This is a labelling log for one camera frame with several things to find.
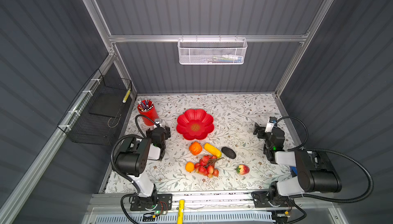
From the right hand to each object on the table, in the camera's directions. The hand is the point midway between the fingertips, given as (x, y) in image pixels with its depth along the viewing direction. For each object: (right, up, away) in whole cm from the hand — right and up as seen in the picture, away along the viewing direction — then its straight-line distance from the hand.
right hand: (266, 124), depth 91 cm
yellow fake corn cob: (-33, -14, -4) cm, 36 cm away
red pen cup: (-73, +5, +5) cm, 73 cm away
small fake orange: (-45, -21, -10) cm, 51 cm away
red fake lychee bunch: (-37, -20, -13) cm, 44 cm away
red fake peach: (-17, -23, -11) cm, 30 cm away
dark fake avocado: (-24, -15, -4) cm, 29 cm away
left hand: (-68, -3, +5) cm, 68 cm away
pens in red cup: (-75, +12, +5) cm, 76 cm away
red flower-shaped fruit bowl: (-43, -1, +12) cm, 45 cm away
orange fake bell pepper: (-43, -13, -5) cm, 45 cm away
